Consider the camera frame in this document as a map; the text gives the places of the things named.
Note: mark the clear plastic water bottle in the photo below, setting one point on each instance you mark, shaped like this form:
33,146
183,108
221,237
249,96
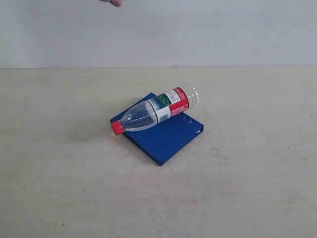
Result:
157,109

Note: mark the blue ring binder notebook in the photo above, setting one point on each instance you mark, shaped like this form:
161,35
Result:
165,139

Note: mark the person's bare hand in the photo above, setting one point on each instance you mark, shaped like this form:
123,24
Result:
116,3

